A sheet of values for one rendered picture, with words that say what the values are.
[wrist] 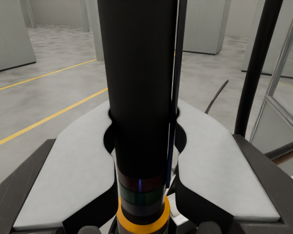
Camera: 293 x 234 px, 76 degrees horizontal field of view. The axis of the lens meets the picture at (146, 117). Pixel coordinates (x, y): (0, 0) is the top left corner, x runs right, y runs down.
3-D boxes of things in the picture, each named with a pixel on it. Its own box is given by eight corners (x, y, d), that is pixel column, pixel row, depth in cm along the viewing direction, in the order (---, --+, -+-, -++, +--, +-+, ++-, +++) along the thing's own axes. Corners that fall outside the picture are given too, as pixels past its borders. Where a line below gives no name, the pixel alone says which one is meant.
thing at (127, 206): (151, 172, 16) (151, 162, 16) (173, 204, 14) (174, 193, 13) (114, 187, 15) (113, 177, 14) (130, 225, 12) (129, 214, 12)
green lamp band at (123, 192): (151, 161, 16) (151, 150, 15) (174, 192, 13) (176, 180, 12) (113, 176, 14) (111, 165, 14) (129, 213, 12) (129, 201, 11)
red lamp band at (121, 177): (151, 150, 15) (152, 137, 14) (176, 180, 12) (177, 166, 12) (111, 164, 14) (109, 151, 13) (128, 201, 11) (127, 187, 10)
